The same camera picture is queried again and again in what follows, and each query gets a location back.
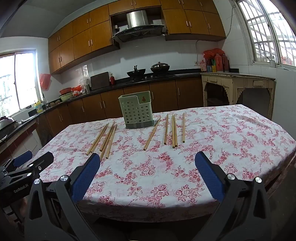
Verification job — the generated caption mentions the red bag over bottles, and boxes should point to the red bag over bottles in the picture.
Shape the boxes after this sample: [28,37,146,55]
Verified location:
[203,48,224,58]

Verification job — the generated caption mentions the wooden base cabinets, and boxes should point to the wooden base cabinets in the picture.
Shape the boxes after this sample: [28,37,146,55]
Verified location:
[36,77,204,147]

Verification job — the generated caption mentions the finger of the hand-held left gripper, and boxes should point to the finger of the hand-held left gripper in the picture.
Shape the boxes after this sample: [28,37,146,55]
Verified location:
[0,150,33,173]
[5,152,55,180]

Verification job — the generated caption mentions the steel pot with lid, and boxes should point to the steel pot with lid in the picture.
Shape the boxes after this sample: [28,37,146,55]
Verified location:
[0,116,20,136]

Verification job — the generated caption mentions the pink floral tablecloth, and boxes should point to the pink floral tablecloth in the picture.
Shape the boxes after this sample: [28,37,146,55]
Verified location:
[38,104,296,223]

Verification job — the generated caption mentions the cluster of condiment bottles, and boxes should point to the cluster of condiment bottles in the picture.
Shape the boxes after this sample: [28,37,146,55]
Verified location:
[200,53,230,73]

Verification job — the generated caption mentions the hanging red plastic bag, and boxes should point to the hanging red plastic bag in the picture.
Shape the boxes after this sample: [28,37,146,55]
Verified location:
[39,73,52,91]

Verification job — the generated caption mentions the black wok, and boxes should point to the black wok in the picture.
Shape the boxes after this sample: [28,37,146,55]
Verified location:
[126,65,147,78]

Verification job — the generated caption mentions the green perforated chopstick holder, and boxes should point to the green perforated chopstick holder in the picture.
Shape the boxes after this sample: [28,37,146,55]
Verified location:
[118,91,155,129]

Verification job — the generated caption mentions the black kitchen countertop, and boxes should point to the black kitchen countertop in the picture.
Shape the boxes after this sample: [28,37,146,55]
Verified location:
[0,69,241,149]

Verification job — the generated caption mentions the sliding glass window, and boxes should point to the sliding glass window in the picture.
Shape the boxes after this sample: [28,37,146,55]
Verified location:
[0,48,38,117]

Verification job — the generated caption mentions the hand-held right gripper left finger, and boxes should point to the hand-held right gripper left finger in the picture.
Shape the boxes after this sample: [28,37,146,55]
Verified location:
[24,152,102,241]

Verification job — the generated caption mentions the black gas stove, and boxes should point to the black gas stove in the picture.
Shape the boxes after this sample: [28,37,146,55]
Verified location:
[125,74,174,82]

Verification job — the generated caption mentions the wooden wall cabinets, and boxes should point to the wooden wall cabinets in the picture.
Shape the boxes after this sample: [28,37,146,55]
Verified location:
[48,0,226,75]

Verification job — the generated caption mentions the barred window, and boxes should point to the barred window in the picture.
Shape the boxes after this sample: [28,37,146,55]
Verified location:
[237,0,296,69]

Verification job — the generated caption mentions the wooden spoon handle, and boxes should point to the wooden spoon handle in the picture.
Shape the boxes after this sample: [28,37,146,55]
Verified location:
[86,123,110,156]

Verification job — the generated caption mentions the dark cutting board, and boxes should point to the dark cutting board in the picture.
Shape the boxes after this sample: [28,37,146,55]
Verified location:
[90,72,110,91]

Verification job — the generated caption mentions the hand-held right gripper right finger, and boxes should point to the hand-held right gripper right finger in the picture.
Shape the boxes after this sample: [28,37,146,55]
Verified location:
[192,151,272,241]

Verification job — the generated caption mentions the steel range hood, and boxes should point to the steel range hood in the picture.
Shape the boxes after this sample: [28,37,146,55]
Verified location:
[112,10,167,43]

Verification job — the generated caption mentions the black pot with lid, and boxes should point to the black pot with lid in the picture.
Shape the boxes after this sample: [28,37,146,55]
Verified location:
[150,62,170,73]

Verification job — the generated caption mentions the cream wooden side table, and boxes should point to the cream wooden side table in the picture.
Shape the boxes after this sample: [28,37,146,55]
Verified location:
[200,72,277,121]

